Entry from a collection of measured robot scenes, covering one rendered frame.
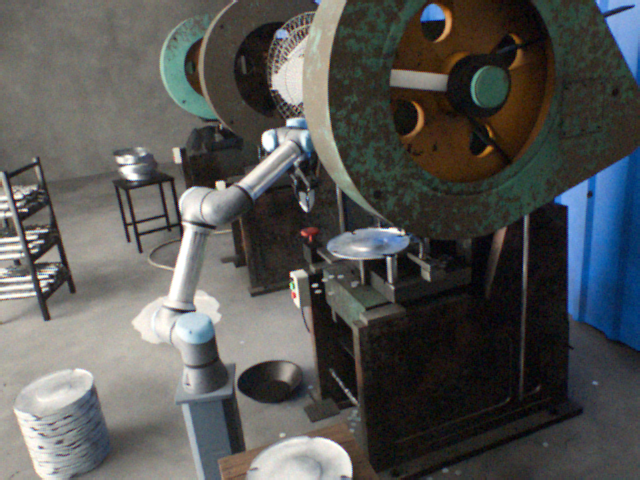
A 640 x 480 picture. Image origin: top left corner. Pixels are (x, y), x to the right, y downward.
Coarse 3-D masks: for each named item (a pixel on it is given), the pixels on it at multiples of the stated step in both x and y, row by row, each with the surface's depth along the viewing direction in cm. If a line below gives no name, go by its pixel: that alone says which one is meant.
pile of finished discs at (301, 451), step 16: (272, 448) 162; (288, 448) 162; (304, 448) 161; (320, 448) 160; (336, 448) 160; (256, 464) 157; (272, 464) 156; (288, 464) 155; (304, 464) 154; (320, 464) 154; (336, 464) 154
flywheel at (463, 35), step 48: (432, 0) 138; (480, 0) 143; (528, 0) 147; (432, 48) 142; (480, 48) 147; (528, 48) 152; (432, 96) 146; (480, 96) 135; (528, 96) 157; (432, 144) 150; (528, 144) 160
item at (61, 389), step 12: (60, 372) 227; (84, 372) 225; (36, 384) 220; (48, 384) 219; (60, 384) 218; (72, 384) 218; (84, 384) 217; (24, 396) 213; (36, 396) 212; (48, 396) 210; (60, 396) 210; (72, 396) 210; (24, 408) 205; (36, 408) 205; (48, 408) 204; (60, 408) 203
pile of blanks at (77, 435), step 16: (80, 400) 208; (96, 400) 219; (32, 416) 201; (48, 416) 202; (64, 416) 204; (80, 416) 209; (96, 416) 217; (32, 432) 205; (48, 432) 204; (64, 432) 206; (80, 432) 210; (96, 432) 217; (32, 448) 208; (48, 448) 206; (64, 448) 208; (80, 448) 211; (96, 448) 218; (48, 464) 209; (64, 464) 210; (80, 464) 213; (96, 464) 218
